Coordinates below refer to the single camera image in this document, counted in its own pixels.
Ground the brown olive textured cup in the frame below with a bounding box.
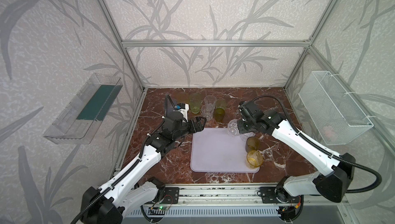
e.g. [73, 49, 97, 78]
[245, 137, 260, 153]

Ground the lilac plastic tray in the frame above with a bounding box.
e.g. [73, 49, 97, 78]
[190, 128, 259, 173]

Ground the amber faceted cup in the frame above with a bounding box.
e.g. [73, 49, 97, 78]
[246, 150, 264, 169]

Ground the clear faceted cup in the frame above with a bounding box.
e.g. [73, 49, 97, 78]
[240, 132, 255, 141]

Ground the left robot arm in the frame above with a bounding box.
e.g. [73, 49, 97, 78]
[72, 109, 207, 224]

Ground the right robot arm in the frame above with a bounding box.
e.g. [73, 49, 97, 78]
[237, 100, 382, 203]

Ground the grey-blue plastic cup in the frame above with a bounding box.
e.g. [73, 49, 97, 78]
[165, 97, 177, 113]

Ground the light green plastic cup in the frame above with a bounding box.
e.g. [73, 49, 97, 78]
[188, 93, 202, 114]

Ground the olive green textured cup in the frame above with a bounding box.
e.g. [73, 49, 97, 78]
[213, 108, 225, 123]

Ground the clear cup back row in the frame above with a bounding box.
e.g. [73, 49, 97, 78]
[204, 95, 217, 107]

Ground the green cup back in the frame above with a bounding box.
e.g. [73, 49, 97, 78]
[216, 98, 227, 110]

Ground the yellow plastic cup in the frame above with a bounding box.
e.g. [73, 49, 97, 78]
[176, 92, 190, 104]

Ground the pink object in basket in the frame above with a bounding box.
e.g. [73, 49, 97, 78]
[323, 126, 336, 139]

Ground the small circuit board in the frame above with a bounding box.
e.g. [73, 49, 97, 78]
[149, 205, 169, 215]

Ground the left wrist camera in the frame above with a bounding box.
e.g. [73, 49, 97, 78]
[175, 103, 189, 122]

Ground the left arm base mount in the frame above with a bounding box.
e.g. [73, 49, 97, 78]
[150, 187, 180, 204]

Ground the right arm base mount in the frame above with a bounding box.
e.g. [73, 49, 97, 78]
[257, 187, 303, 205]

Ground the white wire basket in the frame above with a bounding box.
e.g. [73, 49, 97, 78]
[299, 71, 374, 145]

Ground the clear plastic wall shelf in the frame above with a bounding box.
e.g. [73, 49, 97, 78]
[43, 73, 123, 145]

